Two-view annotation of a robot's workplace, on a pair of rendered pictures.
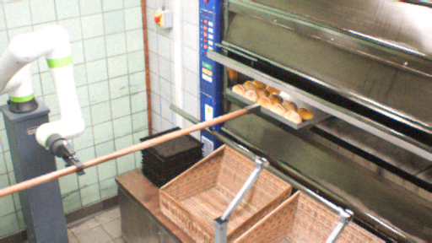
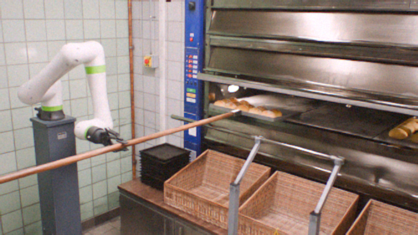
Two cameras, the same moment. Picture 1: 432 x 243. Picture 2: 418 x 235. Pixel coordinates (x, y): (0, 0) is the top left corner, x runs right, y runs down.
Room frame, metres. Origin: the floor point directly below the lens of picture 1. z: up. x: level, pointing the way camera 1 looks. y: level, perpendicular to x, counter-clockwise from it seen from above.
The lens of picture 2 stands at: (-0.14, 0.56, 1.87)
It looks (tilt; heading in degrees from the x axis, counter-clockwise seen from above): 15 degrees down; 348
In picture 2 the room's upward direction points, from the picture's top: 1 degrees clockwise
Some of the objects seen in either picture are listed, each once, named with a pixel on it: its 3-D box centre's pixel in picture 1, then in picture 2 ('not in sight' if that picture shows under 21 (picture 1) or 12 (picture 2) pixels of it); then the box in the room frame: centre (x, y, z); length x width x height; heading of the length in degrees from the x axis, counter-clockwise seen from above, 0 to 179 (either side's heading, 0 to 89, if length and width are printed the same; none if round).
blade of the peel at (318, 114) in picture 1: (283, 99); (254, 107); (2.55, -0.36, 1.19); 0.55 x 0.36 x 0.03; 37
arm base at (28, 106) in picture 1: (19, 99); (48, 111); (2.46, 1.04, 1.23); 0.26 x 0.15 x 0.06; 38
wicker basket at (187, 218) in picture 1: (224, 198); (216, 185); (2.31, -0.04, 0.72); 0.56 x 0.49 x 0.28; 39
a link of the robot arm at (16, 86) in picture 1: (17, 80); (49, 94); (2.40, 1.01, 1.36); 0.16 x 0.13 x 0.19; 146
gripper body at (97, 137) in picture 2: (63, 151); (104, 138); (1.97, 0.67, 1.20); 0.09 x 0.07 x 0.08; 37
